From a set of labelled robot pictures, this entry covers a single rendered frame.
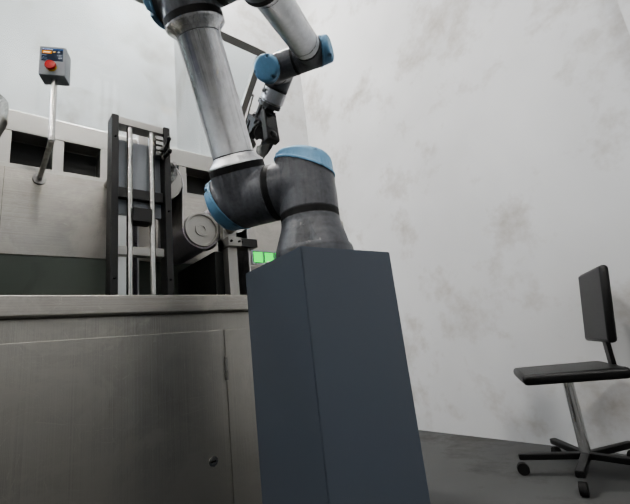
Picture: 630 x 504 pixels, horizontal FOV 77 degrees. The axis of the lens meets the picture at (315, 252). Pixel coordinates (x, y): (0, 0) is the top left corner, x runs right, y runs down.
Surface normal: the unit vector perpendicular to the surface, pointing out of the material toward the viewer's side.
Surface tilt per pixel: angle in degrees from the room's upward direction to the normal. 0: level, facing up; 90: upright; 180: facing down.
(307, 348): 90
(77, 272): 90
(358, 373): 90
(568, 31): 90
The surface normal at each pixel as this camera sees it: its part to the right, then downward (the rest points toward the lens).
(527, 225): -0.81, -0.05
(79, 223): 0.63, -0.25
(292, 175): -0.34, -0.18
